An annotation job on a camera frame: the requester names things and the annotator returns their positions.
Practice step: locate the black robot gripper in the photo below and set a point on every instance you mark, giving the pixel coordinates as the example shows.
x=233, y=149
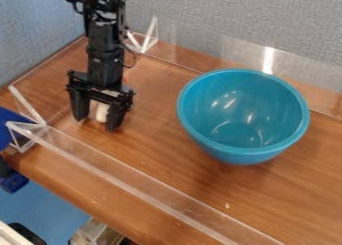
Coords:
x=86, y=86

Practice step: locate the white brown plush mushroom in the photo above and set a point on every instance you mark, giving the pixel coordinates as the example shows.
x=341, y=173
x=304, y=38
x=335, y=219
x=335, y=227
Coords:
x=104, y=108

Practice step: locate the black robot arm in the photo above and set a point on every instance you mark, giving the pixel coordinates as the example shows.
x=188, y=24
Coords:
x=105, y=10

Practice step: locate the blue plastic bowl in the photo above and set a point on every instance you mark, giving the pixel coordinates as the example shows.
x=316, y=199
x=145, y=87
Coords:
x=244, y=115

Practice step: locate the clear acrylic left barrier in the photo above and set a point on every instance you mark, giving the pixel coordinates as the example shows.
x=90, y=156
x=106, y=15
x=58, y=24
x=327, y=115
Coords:
x=41, y=81

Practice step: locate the clear acrylic barrier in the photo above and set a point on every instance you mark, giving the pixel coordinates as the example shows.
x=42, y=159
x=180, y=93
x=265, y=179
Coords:
x=41, y=81
x=202, y=50
x=142, y=207

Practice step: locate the clear acrylic front barrier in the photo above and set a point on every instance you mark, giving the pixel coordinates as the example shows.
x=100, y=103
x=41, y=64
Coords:
x=142, y=207

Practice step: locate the blue clamp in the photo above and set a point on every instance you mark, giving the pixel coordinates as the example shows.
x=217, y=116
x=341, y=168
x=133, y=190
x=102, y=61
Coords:
x=13, y=181

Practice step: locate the clear box under table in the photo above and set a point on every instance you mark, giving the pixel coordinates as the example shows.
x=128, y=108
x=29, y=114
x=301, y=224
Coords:
x=96, y=233

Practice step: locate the black white object bottom left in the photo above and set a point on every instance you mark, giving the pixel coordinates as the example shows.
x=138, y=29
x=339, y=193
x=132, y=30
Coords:
x=11, y=237

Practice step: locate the clear acrylic back barrier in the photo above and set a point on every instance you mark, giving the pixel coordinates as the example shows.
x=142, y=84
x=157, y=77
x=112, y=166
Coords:
x=202, y=50

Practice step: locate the clear acrylic corner bracket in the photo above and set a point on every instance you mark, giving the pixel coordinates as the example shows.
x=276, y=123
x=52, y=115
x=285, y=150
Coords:
x=141, y=42

